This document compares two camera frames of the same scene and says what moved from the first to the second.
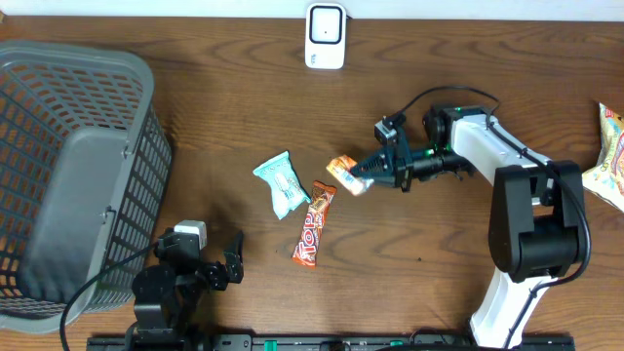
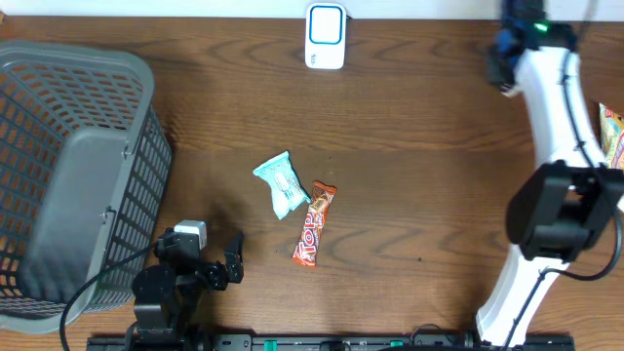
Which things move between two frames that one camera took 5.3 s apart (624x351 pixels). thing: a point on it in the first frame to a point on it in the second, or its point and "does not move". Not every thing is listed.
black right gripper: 397,165 to 498,70
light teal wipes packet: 287,193 does not move
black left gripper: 218,277 does not move
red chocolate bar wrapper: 306,248 does not move
